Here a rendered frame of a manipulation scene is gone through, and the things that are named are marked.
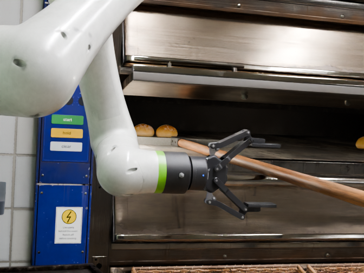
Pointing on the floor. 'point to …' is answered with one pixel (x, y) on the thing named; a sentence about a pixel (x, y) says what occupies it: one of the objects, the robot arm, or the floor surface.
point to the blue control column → (50, 208)
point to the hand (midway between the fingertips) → (271, 175)
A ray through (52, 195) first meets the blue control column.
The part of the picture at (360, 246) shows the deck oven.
